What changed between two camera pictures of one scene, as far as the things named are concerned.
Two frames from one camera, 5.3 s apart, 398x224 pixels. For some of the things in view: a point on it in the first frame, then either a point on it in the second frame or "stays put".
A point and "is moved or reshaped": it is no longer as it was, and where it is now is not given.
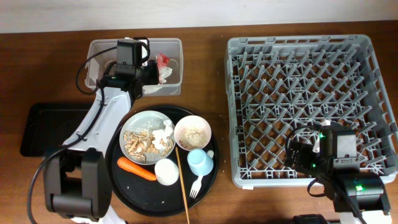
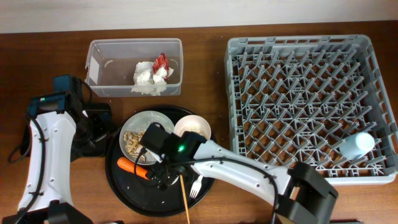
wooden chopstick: x=183 y=185 stays put
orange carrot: x=134 y=168 stays put
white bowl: x=192 y=132 stays put
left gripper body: x=149 y=73 -> x=96 y=130
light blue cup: x=201 y=162 is moved or reshaped
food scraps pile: x=138 y=143 stays put
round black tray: x=165 y=161 stays put
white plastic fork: x=196 y=187 stays put
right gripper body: x=307 y=161 -> x=163 y=171
